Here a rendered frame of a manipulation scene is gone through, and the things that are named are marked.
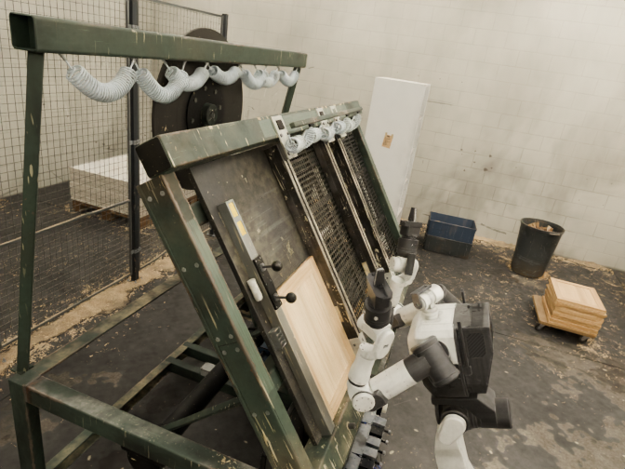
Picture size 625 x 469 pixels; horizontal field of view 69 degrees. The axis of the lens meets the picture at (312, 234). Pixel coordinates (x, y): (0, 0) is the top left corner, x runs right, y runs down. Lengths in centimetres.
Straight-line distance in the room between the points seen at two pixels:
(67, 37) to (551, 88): 606
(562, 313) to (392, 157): 247
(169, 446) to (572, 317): 393
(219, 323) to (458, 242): 496
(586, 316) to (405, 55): 409
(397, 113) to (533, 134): 218
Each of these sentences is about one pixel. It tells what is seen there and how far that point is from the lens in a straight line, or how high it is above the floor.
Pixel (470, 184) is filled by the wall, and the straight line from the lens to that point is 700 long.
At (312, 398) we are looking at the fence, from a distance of 178.
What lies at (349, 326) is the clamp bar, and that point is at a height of 107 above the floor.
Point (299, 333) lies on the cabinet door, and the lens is 180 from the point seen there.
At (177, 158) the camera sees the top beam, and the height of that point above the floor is 188.
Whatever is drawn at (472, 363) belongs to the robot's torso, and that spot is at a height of 126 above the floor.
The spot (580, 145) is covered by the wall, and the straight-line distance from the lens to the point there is 703.
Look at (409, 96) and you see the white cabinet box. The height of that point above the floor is 190.
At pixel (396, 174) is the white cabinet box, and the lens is 561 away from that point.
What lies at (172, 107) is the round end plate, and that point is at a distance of 221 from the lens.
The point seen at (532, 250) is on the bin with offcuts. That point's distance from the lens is 612.
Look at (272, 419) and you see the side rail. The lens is 156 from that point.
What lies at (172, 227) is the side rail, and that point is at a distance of 140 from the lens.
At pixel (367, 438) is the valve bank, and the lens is 208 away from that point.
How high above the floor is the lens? 221
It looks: 22 degrees down
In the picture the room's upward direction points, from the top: 8 degrees clockwise
